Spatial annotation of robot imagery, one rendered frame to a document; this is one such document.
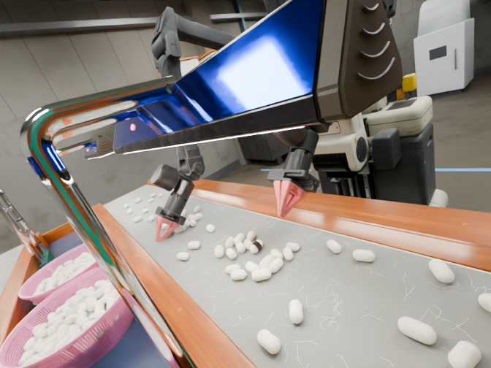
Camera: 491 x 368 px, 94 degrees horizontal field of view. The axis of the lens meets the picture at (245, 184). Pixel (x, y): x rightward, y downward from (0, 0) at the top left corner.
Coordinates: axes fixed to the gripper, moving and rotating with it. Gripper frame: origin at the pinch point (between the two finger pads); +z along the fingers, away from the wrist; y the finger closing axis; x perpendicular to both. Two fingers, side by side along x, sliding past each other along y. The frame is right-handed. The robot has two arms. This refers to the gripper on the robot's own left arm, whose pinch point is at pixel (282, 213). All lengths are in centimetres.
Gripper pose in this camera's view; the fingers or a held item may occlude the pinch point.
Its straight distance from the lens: 51.4
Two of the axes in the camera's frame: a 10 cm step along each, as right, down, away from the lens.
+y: 6.2, 0.6, -7.8
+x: 7.1, 3.7, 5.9
